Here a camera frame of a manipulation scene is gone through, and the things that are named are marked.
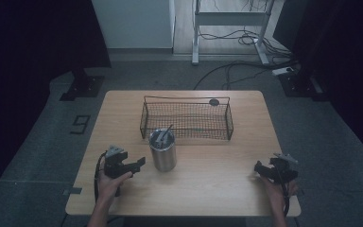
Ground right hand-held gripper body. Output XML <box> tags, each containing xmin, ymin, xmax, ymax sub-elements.
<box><xmin>268</xmin><ymin>152</ymin><xmax>300</xmax><ymax>184</ymax></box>

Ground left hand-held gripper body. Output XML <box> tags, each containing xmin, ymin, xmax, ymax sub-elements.
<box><xmin>103</xmin><ymin>145</ymin><xmax>130</xmax><ymax>180</ymax></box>

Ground stainless steel tumbler cup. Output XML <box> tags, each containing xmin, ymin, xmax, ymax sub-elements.
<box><xmin>147</xmin><ymin>127</ymin><xmax>178</xmax><ymax>173</ymax></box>

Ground black wire mesh basket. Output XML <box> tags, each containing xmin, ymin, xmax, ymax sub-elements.
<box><xmin>139</xmin><ymin>96</ymin><xmax>235</xmax><ymax>142</ymax></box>

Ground person's right hand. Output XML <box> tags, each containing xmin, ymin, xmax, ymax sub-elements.
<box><xmin>260</xmin><ymin>175</ymin><xmax>300</xmax><ymax>207</ymax></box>

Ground person's left hand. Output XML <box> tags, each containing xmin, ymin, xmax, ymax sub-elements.
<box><xmin>97</xmin><ymin>157</ymin><xmax>133</xmax><ymax>205</ymax></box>

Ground grey metal straw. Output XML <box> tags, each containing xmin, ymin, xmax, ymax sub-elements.
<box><xmin>156</xmin><ymin>124</ymin><xmax>174</xmax><ymax>148</ymax></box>

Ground black stand base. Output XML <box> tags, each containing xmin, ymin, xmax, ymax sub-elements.
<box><xmin>59</xmin><ymin>67</ymin><xmax>105</xmax><ymax>102</ymax></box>
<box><xmin>278</xmin><ymin>69</ymin><xmax>330</xmax><ymax>102</ymax></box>

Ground white power strip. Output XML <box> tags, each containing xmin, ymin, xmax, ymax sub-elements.
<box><xmin>271</xmin><ymin>65</ymin><xmax>298</xmax><ymax>77</ymax></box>

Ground dark curtain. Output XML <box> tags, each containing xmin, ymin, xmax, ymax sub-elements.
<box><xmin>272</xmin><ymin>0</ymin><xmax>363</xmax><ymax>168</ymax></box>
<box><xmin>0</xmin><ymin>0</ymin><xmax>112</xmax><ymax>211</ymax></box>

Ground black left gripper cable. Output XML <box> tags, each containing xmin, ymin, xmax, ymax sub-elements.
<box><xmin>93</xmin><ymin>151</ymin><xmax>108</xmax><ymax>202</ymax></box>

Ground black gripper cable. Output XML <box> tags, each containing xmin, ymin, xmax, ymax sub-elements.
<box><xmin>275</xmin><ymin>166</ymin><xmax>292</xmax><ymax>218</ymax></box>
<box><xmin>93</xmin><ymin>151</ymin><xmax>108</xmax><ymax>202</ymax></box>

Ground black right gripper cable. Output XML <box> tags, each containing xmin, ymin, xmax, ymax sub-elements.
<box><xmin>275</xmin><ymin>166</ymin><xmax>292</xmax><ymax>218</ymax></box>

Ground black floor cables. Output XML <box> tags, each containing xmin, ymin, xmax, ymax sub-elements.
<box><xmin>192</xmin><ymin>0</ymin><xmax>299</xmax><ymax>91</ymax></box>

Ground white desk frame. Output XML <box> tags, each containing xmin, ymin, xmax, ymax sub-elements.
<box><xmin>191</xmin><ymin>0</ymin><xmax>277</xmax><ymax>66</ymax></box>

